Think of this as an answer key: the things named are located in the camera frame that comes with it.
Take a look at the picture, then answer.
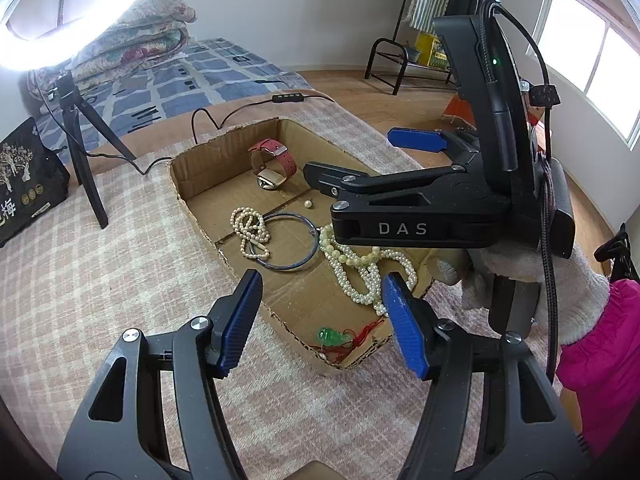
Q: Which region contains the red strap wristwatch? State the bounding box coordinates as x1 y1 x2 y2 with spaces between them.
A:
248 140 298 192

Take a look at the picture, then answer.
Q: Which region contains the green pendant with red string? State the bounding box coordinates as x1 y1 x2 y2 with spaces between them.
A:
317 320 388 363

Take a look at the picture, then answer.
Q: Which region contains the black braided cable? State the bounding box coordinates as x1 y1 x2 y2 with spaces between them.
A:
482 1 560 378

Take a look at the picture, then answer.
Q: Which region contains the yellow plastic crate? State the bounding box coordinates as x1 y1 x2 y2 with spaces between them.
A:
415 32 453 68

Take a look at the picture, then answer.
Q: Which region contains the dark metal bangle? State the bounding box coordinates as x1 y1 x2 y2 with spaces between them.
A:
252 211 320 273

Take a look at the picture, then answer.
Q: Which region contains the black metal clothes rack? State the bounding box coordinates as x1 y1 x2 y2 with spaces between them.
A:
364 0 466 96

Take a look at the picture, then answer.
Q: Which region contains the pink plaid blanket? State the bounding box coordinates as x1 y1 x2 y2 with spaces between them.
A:
0 105 566 480

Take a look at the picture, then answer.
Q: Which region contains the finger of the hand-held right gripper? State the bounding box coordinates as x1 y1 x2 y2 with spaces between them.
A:
304 159 513 250
387 126 483 168

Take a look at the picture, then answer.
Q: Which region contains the black tripod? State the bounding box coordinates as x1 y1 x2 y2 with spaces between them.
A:
47 72 138 231

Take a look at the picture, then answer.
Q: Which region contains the black ring light cable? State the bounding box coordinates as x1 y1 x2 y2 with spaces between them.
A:
85 92 336 176

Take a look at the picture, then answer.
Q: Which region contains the person's right forearm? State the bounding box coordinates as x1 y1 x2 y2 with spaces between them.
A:
555 277 640 461

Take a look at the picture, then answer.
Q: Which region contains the short pearl strand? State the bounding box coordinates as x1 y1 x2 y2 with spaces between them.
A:
230 206 273 262

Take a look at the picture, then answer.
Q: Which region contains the folded floral quilt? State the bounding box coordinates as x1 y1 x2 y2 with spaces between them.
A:
27 0 198 91

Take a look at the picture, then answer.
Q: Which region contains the pale yellow bead bracelet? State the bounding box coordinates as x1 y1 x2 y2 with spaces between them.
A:
320 225 383 267

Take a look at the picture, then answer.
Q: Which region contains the blue patchwork bed sheet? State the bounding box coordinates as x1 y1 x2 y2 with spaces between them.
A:
35 37 311 136

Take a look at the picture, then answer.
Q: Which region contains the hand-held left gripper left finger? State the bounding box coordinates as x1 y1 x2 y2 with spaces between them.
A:
56 269 264 480

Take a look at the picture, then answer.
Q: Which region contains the orange cloth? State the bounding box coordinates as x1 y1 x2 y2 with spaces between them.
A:
442 92 476 126

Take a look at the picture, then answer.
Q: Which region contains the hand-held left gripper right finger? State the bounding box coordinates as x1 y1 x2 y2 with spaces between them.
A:
380 271 593 480

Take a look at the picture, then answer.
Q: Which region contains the window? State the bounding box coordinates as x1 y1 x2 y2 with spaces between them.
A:
530 0 640 151

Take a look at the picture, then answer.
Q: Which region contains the cardboard box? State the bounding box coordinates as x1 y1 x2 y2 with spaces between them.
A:
167 117 436 371

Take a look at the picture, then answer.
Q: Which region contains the person's right hand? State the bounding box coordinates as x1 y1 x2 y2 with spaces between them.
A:
431 242 613 346

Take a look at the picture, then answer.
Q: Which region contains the long white pearl necklace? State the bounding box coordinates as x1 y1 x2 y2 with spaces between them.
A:
330 247 418 318

